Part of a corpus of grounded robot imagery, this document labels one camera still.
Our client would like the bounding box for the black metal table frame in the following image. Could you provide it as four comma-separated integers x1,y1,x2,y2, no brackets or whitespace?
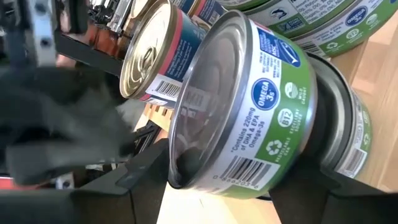
52,0,125,77

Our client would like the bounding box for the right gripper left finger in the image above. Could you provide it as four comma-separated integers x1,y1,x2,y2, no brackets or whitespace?
0,138,170,224

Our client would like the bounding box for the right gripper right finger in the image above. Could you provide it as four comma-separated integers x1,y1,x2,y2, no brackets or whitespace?
269,152,398,224

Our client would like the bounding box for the silver-top green white can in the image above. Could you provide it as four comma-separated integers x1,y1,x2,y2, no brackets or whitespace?
167,9,318,200
303,52,373,180
217,0,270,12
290,0,398,59
244,0,357,39

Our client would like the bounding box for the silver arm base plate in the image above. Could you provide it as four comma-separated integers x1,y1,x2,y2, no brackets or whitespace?
26,0,58,67

